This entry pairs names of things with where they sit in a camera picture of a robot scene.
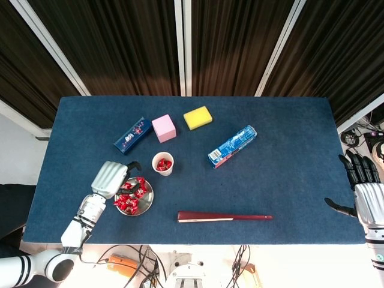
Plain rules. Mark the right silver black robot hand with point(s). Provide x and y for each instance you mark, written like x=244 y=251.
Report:
x=370 y=204

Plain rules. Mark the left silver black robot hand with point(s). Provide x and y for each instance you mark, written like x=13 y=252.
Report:
x=109 y=180

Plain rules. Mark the white silver robot base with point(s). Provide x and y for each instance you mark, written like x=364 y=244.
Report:
x=186 y=276

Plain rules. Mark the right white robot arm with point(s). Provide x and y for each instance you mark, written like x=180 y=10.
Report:
x=376 y=252

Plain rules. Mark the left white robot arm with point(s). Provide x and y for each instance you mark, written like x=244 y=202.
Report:
x=72 y=234

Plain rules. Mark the silver metal plate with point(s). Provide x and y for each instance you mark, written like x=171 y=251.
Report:
x=147 y=201

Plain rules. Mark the white paper cup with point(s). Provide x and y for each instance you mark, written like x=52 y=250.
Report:
x=165 y=173

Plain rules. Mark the dark blue long box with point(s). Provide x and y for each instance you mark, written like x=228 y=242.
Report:
x=132 y=136

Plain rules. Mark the white round device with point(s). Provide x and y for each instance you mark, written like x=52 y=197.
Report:
x=380 y=151

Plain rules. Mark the small black box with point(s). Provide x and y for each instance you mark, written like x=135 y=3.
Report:
x=370 y=138

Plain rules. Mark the pink cube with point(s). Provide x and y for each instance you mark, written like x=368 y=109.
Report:
x=163 y=127

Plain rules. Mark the orange power box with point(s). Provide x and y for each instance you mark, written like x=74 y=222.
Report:
x=121 y=265

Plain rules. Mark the blue felt tablecloth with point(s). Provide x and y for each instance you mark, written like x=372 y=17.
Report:
x=270 y=186

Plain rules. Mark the red folded fan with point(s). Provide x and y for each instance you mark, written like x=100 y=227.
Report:
x=210 y=216

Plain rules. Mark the yellow sponge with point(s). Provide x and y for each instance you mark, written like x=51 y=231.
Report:
x=198 y=117

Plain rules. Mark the light blue toothpaste box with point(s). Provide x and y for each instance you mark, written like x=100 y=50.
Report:
x=232 y=147

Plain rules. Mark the dark brown pleated curtain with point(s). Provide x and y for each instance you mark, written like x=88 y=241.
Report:
x=234 y=45
x=120 y=45
x=345 y=45
x=24 y=75

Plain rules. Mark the tan wooden piece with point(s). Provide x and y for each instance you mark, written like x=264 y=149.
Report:
x=250 y=274

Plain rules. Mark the white partition frame post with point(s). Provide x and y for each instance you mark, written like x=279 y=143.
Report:
x=279 y=45
x=50 y=45
x=360 y=115
x=18 y=117

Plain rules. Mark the white double frame post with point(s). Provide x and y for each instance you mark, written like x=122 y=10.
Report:
x=181 y=60

